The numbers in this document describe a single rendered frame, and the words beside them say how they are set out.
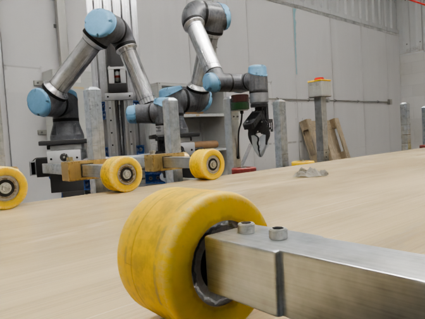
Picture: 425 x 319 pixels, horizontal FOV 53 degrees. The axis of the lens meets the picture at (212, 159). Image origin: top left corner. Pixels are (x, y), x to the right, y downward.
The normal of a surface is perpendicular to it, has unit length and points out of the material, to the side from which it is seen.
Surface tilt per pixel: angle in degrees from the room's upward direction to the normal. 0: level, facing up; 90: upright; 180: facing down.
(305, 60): 90
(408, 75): 90
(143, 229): 60
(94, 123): 90
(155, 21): 90
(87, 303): 0
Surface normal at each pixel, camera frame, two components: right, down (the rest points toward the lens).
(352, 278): -0.76, 0.08
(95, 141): 0.64, 0.00
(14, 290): -0.06, -1.00
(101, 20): -0.16, -0.03
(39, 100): -0.34, 0.16
